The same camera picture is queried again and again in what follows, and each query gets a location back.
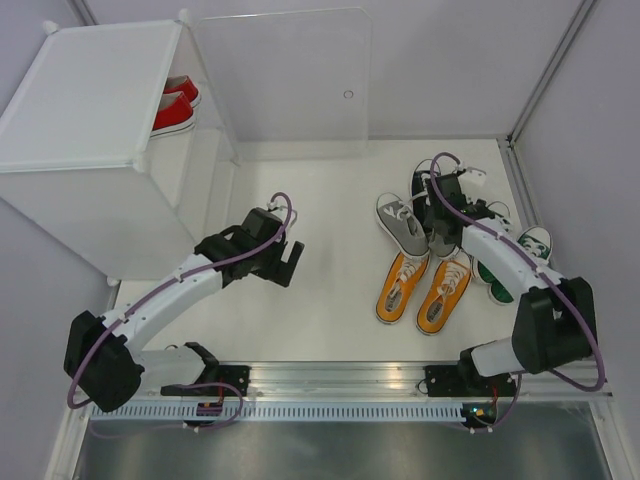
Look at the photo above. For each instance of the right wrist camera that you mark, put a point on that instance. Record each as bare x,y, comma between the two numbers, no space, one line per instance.
471,178

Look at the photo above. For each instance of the white plastic shoe cabinet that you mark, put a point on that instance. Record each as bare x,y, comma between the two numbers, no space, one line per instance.
77,157

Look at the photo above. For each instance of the orange sneaker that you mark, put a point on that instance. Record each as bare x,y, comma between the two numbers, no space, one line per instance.
402,279
450,282

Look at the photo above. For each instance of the white slotted cable duct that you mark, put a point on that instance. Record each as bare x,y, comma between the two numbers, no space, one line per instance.
448,412

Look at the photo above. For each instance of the grey sneaker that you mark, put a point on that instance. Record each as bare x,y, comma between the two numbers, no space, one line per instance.
397,219
441,249

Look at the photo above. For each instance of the green sneaker left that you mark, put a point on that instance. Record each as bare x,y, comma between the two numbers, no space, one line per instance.
503,215

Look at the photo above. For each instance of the green sneaker right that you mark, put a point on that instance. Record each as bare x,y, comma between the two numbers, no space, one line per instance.
508,266

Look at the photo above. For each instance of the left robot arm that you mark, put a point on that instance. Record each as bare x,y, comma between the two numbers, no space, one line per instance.
107,357

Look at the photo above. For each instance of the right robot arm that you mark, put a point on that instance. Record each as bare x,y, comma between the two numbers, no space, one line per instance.
554,329

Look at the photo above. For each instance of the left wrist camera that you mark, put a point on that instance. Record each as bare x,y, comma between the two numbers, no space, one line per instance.
282,211

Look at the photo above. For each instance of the red sneaker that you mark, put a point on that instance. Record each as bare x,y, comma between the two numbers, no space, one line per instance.
185,85
175,115

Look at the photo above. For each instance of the green sneaker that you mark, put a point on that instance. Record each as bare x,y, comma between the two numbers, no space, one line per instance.
503,215
508,266

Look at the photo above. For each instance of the orange sneaker right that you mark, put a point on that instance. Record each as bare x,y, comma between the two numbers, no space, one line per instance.
450,282

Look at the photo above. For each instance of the aluminium corner frame left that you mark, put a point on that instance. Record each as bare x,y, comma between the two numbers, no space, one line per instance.
82,11

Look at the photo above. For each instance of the aluminium corner frame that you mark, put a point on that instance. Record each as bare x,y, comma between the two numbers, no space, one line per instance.
545,153
82,11

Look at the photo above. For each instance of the aluminium mounting rail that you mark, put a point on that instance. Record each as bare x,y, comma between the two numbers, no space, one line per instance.
291,381

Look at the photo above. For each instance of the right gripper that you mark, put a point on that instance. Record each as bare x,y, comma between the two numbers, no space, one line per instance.
430,218

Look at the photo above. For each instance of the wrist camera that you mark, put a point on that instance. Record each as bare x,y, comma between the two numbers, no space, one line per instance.
471,178
282,211

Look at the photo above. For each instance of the black sneaker front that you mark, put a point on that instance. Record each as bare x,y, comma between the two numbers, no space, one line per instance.
420,179

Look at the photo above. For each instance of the orange sneaker left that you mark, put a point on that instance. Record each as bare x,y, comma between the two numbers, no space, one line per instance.
402,279

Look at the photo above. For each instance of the transparent cabinet door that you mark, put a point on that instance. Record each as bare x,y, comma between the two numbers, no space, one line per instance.
291,85

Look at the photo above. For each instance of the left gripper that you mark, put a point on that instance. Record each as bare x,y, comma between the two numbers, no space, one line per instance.
280,272

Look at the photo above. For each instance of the aluminium corner frame right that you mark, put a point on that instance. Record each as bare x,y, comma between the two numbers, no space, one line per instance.
545,153

